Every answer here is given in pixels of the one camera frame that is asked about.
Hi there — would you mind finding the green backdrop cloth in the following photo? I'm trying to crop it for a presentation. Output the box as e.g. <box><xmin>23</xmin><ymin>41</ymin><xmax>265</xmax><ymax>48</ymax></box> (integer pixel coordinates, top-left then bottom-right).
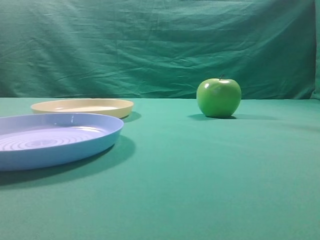
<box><xmin>0</xmin><ymin>0</ymin><xmax>320</xmax><ymax>99</ymax></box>

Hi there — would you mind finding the green apple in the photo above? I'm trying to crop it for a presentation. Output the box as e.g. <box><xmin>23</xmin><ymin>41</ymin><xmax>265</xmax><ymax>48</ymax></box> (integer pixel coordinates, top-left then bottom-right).
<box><xmin>196</xmin><ymin>75</ymin><xmax>242</xmax><ymax>119</ymax></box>

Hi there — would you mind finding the blue plate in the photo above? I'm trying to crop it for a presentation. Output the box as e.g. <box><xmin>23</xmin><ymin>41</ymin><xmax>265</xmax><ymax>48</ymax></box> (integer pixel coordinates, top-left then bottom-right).
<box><xmin>0</xmin><ymin>113</ymin><xmax>124</xmax><ymax>172</ymax></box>

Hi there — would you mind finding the yellow plate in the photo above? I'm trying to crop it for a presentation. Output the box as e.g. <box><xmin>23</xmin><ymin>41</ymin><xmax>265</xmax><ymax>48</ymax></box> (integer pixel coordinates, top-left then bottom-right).
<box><xmin>30</xmin><ymin>98</ymin><xmax>134</xmax><ymax>119</ymax></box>

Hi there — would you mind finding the green tablecloth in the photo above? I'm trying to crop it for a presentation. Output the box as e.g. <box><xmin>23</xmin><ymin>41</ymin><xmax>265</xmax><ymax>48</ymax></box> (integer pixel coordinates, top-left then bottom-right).
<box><xmin>0</xmin><ymin>99</ymin><xmax>320</xmax><ymax>240</ymax></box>

